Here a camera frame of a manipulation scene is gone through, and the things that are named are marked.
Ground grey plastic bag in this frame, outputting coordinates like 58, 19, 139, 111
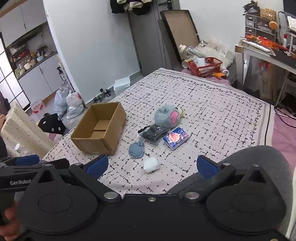
54, 89, 70, 118

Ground black desk mat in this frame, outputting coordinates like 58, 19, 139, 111
275, 49, 296, 68

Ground clear bottle with white cap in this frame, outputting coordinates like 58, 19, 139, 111
178, 44, 202, 59

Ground red items on desk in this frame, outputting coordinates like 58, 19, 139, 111
245, 35, 287, 50

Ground grey plush toy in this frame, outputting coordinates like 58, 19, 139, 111
154, 105, 186, 129

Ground white black checked blanket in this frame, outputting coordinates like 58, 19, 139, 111
42, 68, 275, 200

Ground blue planet print tissue pack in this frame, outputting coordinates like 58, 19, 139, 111
162, 127, 189, 151

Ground black framed brown board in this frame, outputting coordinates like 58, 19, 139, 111
159, 9, 200, 63

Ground blue-grey knitted pouch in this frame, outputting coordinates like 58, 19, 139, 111
129, 138, 146, 159

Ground white kitchen wall cabinet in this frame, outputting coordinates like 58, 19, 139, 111
0, 0, 49, 48

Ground person's grey trouser leg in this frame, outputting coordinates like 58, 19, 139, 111
166, 146, 294, 241

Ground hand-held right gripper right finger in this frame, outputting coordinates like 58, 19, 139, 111
179, 155, 278, 202

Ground black white dotted stool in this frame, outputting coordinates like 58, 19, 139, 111
38, 113, 66, 136

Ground white plastic bag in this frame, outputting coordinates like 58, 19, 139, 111
66, 91, 85, 119

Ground pack of water bottles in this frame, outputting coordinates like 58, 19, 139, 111
31, 100, 46, 114

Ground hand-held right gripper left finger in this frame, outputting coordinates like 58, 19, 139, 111
30, 155, 122, 202

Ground white soft tissue pack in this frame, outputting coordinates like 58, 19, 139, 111
143, 157, 160, 174

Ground cream dotted cushion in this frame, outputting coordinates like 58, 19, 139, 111
1, 101, 55, 158

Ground grey door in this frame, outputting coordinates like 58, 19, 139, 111
126, 0, 181, 77

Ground brown cardboard box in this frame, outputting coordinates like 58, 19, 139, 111
70, 101, 127, 156

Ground white desk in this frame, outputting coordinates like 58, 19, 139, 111
235, 38, 296, 107

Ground small dark toy figures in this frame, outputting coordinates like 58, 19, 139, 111
92, 88, 113, 104

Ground dark clothes hanging on door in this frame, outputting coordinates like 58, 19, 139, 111
110, 0, 151, 16

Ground white flat box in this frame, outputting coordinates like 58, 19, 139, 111
113, 77, 131, 91

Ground red plastic basket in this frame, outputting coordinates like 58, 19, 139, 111
188, 57, 223, 78

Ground wicker basket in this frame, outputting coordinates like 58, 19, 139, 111
260, 9, 277, 23

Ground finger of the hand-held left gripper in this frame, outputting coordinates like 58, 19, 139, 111
0, 155, 41, 168
14, 158, 70, 177

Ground grey drawer organizer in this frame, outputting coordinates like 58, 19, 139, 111
245, 13, 277, 37

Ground white kitchen base cabinet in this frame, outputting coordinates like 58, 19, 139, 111
17, 54, 68, 103

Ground person's left hand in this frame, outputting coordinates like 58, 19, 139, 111
0, 202, 26, 241

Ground black cloth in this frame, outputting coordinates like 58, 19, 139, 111
137, 124, 170, 145

